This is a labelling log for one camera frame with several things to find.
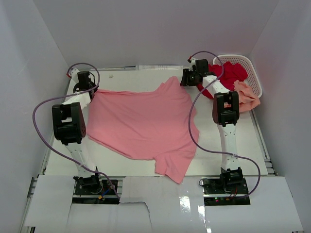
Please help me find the pink t shirt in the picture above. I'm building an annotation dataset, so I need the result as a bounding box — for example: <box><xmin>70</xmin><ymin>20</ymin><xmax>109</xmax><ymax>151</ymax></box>
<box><xmin>86</xmin><ymin>76</ymin><xmax>200</xmax><ymax>183</ymax></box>

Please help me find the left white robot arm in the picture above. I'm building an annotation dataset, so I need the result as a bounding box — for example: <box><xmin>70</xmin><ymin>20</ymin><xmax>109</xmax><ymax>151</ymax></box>
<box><xmin>52</xmin><ymin>69</ymin><xmax>103</xmax><ymax>194</ymax></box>

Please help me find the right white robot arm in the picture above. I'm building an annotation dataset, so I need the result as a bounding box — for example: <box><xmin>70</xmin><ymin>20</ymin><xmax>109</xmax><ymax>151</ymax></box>
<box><xmin>180</xmin><ymin>57</ymin><xmax>243</xmax><ymax>194</ymax></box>

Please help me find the red t shirt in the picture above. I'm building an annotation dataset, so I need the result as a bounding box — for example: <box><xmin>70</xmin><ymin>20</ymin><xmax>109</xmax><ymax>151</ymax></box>
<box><xmin>197</xmin><ymin>62</ymin><xmax>249</xmax><ymax>99</ymax></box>

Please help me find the white plastic basket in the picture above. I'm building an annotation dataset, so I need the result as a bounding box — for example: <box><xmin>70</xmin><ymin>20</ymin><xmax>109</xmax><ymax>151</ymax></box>
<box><xmin>218</xmin><ymin>54</ymin><xmax>262</xmax><ymax>98</ymax></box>

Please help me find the peach t shirt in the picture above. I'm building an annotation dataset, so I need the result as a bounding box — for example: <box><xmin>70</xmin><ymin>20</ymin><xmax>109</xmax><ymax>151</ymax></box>
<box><xmin>234</xmin><ymin>80</ymin><xmax>260</xmax><ymax>113</ymax></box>

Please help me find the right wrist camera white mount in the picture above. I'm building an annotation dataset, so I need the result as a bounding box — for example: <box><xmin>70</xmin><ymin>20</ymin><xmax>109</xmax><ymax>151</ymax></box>
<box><xmin>188</xmin><ymin>57</ymin><xmax>197</xmax><ymax>71</ymax></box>

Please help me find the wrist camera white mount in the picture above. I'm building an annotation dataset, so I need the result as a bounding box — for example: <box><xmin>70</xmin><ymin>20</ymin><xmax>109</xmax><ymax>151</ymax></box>
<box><xmin>66</xmin><ymin>68</ymin><xmax>79</xmax><ymax>83</ymax></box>
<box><xmin>188</xmin><ymin>57</ymin><xmax>197</xmax><ymax>71</ymax></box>

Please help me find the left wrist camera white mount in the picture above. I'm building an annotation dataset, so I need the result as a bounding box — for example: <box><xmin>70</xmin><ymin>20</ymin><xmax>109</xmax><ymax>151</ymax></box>
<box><xmin>66</xmin><ymin>68</ymin><xmax>79</xmax><ymax>83</ymax></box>

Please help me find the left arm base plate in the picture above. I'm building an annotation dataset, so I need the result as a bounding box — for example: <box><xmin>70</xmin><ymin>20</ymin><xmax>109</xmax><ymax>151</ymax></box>
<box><xmin>72</xmin><ymin>177</ymin><xmax>120</xmax><ymax>205</ymax></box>

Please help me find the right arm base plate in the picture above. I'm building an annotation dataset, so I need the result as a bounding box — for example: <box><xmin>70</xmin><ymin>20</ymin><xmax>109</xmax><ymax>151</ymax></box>
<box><xmin>198</xmin><ymin>178</ymin><xmax>251</xmax><ymax>206</ymax></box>

